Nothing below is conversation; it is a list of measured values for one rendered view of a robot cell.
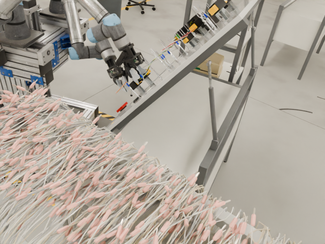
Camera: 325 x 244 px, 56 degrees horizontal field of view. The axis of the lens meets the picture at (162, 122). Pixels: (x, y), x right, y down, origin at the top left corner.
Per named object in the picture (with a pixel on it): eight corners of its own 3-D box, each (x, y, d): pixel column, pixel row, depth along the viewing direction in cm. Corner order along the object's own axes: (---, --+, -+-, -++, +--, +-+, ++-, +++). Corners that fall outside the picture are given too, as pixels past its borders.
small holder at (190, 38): (204, 37, 166) (196, 26, 165) (195, 46, 162) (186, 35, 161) (200, 41, 170) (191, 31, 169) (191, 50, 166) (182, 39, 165)
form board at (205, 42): (179, 59, 252) (178, 57, 252) (289, -39, 184) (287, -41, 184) (95, 143, 166) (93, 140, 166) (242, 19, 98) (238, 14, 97)
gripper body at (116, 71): (110, 79, 171) (101, 60, 171) (115, 81, 179) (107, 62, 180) (122, 73, 169) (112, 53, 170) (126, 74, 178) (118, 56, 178)
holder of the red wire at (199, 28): (214, 25, 198) (204, 12, 196) (205, 35, 190) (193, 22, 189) (210, 30, 202) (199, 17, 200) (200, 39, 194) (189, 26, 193)
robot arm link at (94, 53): (86, 50, 188) (87, 41, 178) (104, 48, 192) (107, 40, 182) (88, 62, 187) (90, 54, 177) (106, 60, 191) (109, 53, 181)
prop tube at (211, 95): (211, 145, 151) (206, 89, 135) (213, 142, 153) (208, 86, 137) (217, 146, 149) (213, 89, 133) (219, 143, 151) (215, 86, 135)
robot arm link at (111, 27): (105, 16, 150) (118, 10, 146) (115, 37, 155) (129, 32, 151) (97, 22, 144) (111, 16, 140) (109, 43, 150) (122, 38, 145)
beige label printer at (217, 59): (183, 74, 273) (185, 54, 260) (190, 64, 289) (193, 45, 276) (215, 84, 265) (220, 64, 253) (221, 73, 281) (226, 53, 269)
